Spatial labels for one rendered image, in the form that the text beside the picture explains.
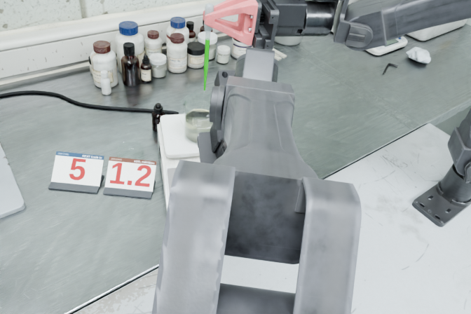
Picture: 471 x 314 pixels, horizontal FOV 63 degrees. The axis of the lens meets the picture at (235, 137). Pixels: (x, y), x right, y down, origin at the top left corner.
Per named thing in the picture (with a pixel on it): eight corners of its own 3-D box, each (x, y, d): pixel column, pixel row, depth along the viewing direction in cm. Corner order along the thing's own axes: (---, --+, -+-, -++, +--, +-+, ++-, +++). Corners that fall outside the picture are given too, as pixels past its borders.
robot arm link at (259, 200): (219, 66, 42) (150, 228, 14) (300, 78, 42) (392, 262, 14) (208, 165, 47) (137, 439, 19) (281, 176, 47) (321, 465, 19)
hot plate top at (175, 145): (230, 153, 72) (230, 150, 72) (165, 159, 69) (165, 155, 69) (217, 115, 81) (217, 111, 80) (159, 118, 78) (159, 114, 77)
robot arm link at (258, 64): (222, 69, 54) (224, 14, 43) (283, 78, 54) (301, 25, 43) (209, 147, 50) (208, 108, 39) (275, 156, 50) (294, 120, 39)
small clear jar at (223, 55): (228, 57, 116) (229, 45, 113) (230, 64, 113) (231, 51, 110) (215, 57, 115) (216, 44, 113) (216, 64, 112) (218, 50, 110)
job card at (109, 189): (151, 199, 72) (150, 183, 69) (102, 194, 72) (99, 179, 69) (157, 175, 77) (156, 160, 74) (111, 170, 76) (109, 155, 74)
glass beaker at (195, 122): (212, 125, 77) (215, 90, 72) (219, 146, 73) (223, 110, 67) (177, 128, 75) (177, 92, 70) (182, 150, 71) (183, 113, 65)
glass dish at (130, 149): (135, 169, 77) (134, 162, 76) (111, 161, 78) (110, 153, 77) (148, 153, 81) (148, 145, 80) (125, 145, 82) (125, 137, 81)
